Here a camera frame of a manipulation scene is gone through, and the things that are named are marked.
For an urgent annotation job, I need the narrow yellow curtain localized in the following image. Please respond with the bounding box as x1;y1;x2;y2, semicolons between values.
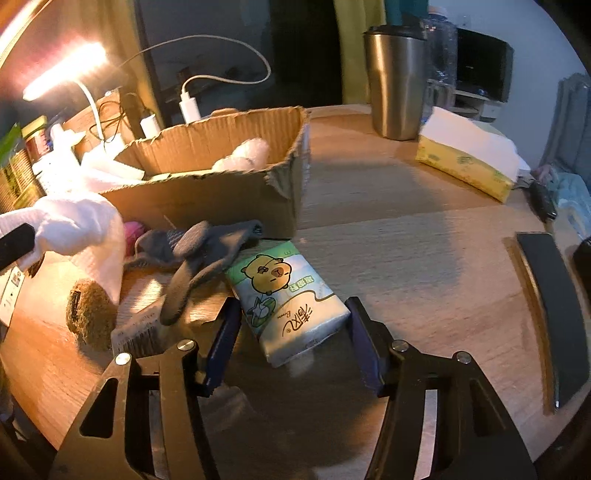
333;0;385;106

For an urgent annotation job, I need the yellow tissue pack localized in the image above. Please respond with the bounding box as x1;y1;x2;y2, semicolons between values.
414;106;520;204

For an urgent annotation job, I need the pink soft item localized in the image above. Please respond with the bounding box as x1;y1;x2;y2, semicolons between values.
124;222;147;254

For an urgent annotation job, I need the cartoon print tissue packet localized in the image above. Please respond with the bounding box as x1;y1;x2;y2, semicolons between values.
225;240;352;368

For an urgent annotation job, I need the grey knit glove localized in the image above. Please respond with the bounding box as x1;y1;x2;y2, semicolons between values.
124;228;195;275
159;219;264;326

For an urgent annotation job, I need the brown plush toy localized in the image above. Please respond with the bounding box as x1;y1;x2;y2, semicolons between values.
65;278;118;349

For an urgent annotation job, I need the white charging cable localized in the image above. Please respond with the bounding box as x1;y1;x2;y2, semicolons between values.
111;39;271;93

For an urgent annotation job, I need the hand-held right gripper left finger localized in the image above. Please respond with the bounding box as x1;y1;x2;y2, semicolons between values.
48;295;243;480

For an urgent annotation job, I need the light blue bedding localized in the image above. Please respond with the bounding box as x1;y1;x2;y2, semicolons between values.
551;168;591;210

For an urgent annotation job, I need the black key fob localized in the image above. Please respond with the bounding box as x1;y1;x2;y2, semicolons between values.
529;181;557;221

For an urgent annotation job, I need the grey padded bed headboard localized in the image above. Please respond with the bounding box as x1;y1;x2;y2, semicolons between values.
540;74;591;171

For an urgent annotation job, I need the clear plastic water bottle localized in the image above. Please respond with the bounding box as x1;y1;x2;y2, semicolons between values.
422;6;459;125

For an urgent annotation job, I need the black flat slab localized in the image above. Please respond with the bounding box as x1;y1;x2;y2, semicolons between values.
515;232;580;412

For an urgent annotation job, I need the white plush toy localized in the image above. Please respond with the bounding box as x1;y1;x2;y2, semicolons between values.
211;137;271;172

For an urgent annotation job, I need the cardboard box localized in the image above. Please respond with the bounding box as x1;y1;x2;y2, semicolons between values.
99;106;312;241

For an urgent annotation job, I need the white charger plug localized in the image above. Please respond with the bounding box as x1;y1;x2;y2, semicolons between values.
179;78;202;124
140;108;161;139

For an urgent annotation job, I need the white computer desk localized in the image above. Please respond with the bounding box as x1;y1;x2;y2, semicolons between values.
455;90;504;121

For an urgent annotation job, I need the steel tumbler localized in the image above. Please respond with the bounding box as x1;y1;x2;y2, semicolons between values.
362;25;429;140

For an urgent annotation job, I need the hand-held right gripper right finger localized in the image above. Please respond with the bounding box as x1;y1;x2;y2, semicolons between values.
344;296;539;480

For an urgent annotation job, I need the white towel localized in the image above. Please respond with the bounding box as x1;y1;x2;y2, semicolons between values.
0;191;127;308

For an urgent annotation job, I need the narrow teal curtain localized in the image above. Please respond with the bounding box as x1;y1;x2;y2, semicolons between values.
383;0;428;28

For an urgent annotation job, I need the white power strip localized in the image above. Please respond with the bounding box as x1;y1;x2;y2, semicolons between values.
81;136;145;182

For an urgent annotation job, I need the cardboard label card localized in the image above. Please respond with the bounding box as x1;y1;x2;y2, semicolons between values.
111;302;163;357

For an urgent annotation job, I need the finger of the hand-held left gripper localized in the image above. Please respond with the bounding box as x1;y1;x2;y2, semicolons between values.
0;223;37;271

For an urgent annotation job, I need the white desk lamp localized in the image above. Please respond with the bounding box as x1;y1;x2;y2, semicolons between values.
22;42;109;139

